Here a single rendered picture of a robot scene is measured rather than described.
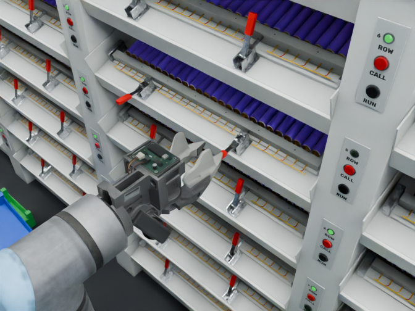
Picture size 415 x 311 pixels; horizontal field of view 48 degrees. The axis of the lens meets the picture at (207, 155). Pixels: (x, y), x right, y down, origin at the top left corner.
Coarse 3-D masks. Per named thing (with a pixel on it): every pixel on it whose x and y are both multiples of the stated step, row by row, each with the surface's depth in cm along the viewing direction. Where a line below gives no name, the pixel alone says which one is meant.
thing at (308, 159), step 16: (128, 64) 106; (144, 64) 105; (160, 80) 101; (192, 96) 96; (224, 112) 92; (224, 128) 92; (240, 128) 92; (256, 128) 89; (272, 144) 87; (288, 144) 85; (304, 160) 83; (320, 160) 82
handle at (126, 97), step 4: (140, 88) 101; (132, 92) 100; (136, 92) 100; (124, 96) 99; (128, 96) 99; (132, 96) 100; (116, 100) 98; (120, 100) 98; (124, 100) 98; (120, 104) 98
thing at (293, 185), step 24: (96, 48) 107; (120, 48) 110; (96, 72) 110; (120, 72) 108; (120, 96) 110; (168, 120) 99; (192, 120) 96; (216, 120) 95; (216, 144) 92; (240, 168) 92; (264, 168) 87; (288, 168) 86; (288, 192) 84; (312, 192) 78
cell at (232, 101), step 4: (240, 92) 95; (236, 96) 94; (240, 96) 95; (232, 100) 94; (236, 100) 94; (240, 100) 95; (228, 104) 94; (232, 104) 94; (236, 104) 94; (232, 108) 94
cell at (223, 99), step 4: (228, 88) 96; (232, 88) 96; (228, 92) 95; (232, 92) 96; (236, 92) 96; (224, 96) 95; (228, 96) 95; (232, 96) 96; (220, 100) 95; (224, 100) 95; (228, 100) 95; (224, 104) 96
